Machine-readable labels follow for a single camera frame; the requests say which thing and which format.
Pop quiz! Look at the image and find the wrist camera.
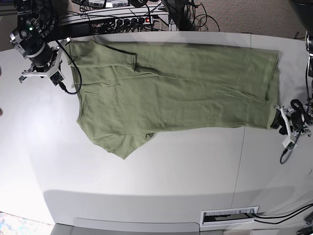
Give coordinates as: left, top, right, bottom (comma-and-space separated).
282, 136, 296, 149
50, 71, 64, 86

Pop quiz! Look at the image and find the white table leg frame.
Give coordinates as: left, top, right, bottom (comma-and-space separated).
158, 0, 179, 31

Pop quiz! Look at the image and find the green T-shirt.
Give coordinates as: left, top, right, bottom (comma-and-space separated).
66, 41, 279, 159

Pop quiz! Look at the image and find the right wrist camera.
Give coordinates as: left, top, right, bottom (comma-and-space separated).
50, 71, 64, 86

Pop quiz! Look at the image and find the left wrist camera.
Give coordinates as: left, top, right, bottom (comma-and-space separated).
282, 136, 296, 149

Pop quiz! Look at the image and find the table cable grommet slot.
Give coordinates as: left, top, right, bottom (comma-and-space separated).
200, 206, 259, 227

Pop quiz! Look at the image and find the black power strip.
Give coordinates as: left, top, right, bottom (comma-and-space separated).
105, 16, 154, 27

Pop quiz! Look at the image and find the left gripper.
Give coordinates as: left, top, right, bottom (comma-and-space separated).
270, 99, 312, 147

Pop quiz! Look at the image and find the black cable pair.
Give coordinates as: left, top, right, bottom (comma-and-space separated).
246, 203, 313, 224

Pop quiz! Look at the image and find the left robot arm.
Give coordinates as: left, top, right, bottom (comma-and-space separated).
271, 0, 313, 152

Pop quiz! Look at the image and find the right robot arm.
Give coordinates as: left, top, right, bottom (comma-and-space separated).
10, 0, 70, 87

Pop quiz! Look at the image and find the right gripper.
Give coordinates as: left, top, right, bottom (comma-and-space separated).
19, 43, 64, 83

